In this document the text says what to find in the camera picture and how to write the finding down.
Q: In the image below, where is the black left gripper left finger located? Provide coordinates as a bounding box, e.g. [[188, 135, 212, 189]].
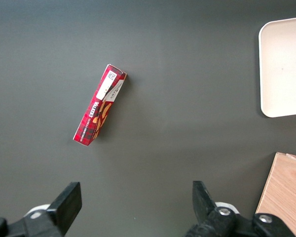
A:
[[0, 182, 83, 237]]

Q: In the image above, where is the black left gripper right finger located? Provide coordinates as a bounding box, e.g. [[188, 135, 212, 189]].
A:
[[185, 180, 296, 237]]

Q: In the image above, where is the white rectangular tray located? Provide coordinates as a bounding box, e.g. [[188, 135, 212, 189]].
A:
[[258, 16, 296, 118]]

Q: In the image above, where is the light wooden box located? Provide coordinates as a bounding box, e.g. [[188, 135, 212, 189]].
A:
[[255, 152, 296, 237]]

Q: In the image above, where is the red tartan shortbread box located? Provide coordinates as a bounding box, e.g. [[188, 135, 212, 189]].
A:
[[73, 64, 127, 147]]

